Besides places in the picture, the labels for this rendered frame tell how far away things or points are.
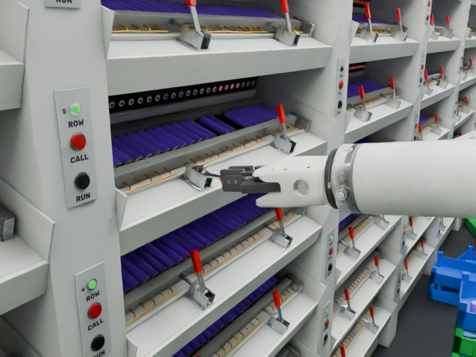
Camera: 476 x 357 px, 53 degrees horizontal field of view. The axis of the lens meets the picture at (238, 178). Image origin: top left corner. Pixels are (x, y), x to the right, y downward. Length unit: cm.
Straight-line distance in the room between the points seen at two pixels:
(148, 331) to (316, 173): 34
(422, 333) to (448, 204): 169
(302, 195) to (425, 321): 175
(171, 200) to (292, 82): 52
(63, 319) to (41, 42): 29
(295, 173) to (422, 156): 14
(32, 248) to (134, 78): 22
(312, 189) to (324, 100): 51
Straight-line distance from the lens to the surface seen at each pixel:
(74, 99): 52
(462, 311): 149
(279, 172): 59
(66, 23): 52
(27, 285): 54
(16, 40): 49
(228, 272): 88
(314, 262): 118
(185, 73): 66
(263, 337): 107
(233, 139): 86
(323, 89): 106
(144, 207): 64
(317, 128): 108
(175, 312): 78
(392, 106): 157
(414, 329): 222
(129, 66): 58
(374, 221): 168
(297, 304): 119
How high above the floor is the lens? 118
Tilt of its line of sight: 17 degrees down
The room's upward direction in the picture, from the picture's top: straight up
